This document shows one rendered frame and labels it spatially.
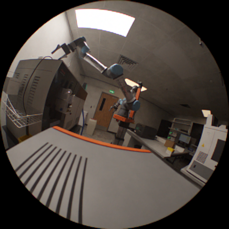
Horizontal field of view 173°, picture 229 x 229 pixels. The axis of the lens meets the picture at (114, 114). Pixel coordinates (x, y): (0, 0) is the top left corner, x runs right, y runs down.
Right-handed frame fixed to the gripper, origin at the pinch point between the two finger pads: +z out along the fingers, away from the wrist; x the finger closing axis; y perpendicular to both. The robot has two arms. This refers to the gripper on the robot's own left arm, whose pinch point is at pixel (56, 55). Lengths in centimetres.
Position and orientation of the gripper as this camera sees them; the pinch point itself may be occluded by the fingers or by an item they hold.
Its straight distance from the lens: 87.1
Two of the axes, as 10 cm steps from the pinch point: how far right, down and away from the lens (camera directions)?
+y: -5.6, -8.2, -1.2
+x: 1.2, 0.7, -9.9
